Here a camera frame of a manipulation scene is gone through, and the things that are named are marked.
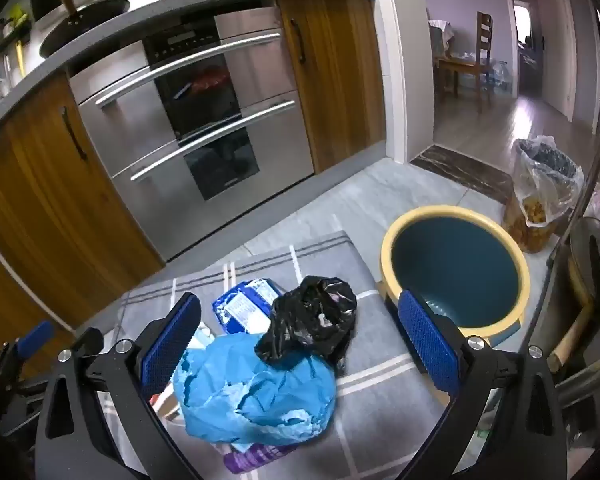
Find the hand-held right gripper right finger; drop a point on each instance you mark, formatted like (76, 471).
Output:
(427, 345)

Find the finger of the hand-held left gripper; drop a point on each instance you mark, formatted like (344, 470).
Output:
(32, 336)

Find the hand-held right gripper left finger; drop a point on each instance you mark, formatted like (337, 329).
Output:
(170, 345)

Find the blue white snack packet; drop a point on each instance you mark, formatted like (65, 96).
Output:
(240, 307)

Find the teal bin with yellow rim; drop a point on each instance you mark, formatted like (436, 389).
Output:
(455, 260)

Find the blue plastic bag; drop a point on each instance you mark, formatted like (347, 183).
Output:
(260, 400)

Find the black plastic bag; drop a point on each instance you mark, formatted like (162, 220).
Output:
(305, 325)

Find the wooden cabinet door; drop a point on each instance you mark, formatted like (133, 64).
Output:
(10, 300)
(340, 85)
(45, 185)

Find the grey checked cushion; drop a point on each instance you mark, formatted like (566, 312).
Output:
(380, 410)

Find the purple spray bottle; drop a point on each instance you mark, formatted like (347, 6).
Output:
(250, 460)

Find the waste bin with clear liner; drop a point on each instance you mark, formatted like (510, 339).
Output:
(535, 220)

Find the stainless steel built-in oven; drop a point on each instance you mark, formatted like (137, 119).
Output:
(130, 160)

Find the clear water jug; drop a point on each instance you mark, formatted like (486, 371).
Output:
(501, 76)

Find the black frying pan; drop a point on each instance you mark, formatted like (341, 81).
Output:
(80, 25)

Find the wooden chair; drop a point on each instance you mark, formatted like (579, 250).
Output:
(484, 35)

